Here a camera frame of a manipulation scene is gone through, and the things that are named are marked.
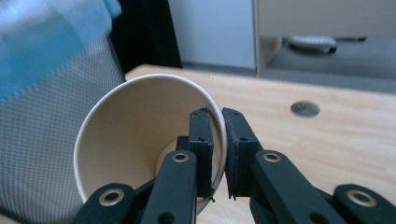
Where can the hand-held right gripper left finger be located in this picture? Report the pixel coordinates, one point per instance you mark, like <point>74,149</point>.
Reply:
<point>174,186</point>

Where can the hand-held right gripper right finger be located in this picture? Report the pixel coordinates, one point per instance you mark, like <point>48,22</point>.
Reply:
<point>271,183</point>

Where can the brown paper cup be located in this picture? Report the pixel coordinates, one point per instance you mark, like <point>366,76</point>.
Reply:
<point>130,130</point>

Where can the round dark table grommet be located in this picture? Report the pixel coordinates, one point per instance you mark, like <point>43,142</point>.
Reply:
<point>305,109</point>

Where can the white round object on shelf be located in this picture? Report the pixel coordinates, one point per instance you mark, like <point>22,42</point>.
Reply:
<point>313,43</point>

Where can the black curtain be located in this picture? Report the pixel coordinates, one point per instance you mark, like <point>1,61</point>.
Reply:
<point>146,34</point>

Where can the white panel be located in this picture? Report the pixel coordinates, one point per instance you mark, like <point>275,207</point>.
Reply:
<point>211,31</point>

